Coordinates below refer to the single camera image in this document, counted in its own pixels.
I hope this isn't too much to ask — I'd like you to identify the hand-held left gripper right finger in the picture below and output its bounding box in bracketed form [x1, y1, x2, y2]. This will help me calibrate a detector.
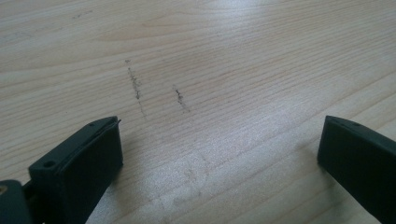
[317, 115, 396, 224]

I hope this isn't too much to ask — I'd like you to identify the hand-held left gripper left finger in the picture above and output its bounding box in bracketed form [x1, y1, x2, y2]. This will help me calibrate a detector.
[28, 116, 124, 224]

